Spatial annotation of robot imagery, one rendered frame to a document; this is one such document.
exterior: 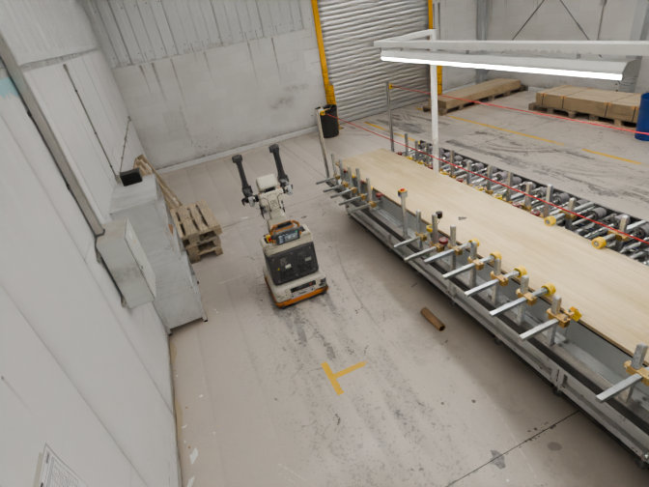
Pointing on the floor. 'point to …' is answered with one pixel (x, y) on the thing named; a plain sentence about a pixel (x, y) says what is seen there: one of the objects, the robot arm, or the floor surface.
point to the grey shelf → (160, 250)
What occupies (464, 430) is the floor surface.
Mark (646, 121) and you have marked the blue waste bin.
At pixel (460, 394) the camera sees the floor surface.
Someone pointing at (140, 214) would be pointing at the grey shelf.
